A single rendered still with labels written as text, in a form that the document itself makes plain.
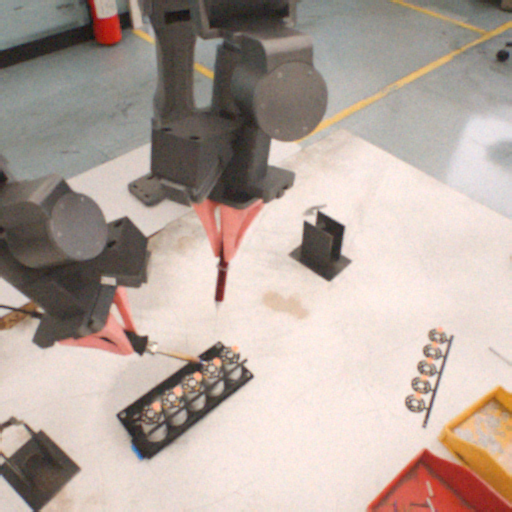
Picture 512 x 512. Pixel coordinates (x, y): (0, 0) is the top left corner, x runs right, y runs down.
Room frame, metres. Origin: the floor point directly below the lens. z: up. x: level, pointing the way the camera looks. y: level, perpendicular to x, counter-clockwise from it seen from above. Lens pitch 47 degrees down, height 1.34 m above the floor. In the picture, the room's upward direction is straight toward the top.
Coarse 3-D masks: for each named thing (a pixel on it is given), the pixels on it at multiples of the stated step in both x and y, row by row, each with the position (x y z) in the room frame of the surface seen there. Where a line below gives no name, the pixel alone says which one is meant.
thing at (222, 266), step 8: (224, 256) 0.36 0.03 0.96; (216, 264) 0.36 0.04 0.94; (224, 264) 0.36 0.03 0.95; (224, 272) 0.36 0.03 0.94; (216, 280) 0.36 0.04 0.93; (224, 280) 0.36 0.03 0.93; (216, 288) 0.35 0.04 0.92; (224, 288) 0.35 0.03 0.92; (216, 296) 0.35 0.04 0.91; (224, 296) 0.35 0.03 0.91
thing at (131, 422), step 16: (208, 352) 0.38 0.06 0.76; (192, 368) 0.35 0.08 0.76; (160, 384) 0.33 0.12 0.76; (176, 384) 0.33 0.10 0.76; (240, 384) 0.33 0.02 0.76; (144, 400) 0.31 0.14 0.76; (224, 400) 0.31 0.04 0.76; (128, 416) 0.29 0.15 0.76; (128, 432) 0.27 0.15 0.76; (160, 448) 0.25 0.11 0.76
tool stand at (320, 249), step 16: (320, 208) 0.57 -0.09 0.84; (304, 224) 0.56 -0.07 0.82; (320, 224) 0.57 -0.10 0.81; (336, 224) 0.56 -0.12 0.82; (304, 240) 0.56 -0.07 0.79; (320, 240) 0.54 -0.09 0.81; (336, 240) 0.55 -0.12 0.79; (304, 256) 0.55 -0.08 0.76; (320, 256) 0.53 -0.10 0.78; (336, 256) 0.55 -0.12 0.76; (320, 272) 0.52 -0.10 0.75; (336, 272) 0.52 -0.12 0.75
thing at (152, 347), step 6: (150, 342) 0.33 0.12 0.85; (156, 342) 0.34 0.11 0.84; (150, 348) 0.33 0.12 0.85; (156, 348) 0.33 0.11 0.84; (162, 348) 0.33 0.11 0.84; (150, 354) 0.32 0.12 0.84; (168, 354) 0.33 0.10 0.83; (174, 354) 0.33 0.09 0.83; (180, 354) 0.33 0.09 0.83; (186, 354) 0.33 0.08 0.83; (186, 360) 0.32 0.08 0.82; (192, 360) 0.32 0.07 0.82; (198, 360) 0.33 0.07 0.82
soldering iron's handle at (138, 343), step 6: (36, 312) 0.34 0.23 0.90; (42, 312) 0.34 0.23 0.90; (36, 318) 0.33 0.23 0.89; (126, 330) 0.34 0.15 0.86; (102, 336) 0.33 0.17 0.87; (126, 336) 0.33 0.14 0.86; (132, 336) 0.33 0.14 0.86; (138, 336) 0.33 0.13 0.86; (144, 336) 0.34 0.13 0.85; (114, 342) 0.32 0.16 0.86; (132, 342) 0.33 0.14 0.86; (138, 342) 0.33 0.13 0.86; (144, 342) 0.33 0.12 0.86; (132, 348) 0.32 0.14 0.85; (138, 348) 0.32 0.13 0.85; (144, 348) 0.32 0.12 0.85
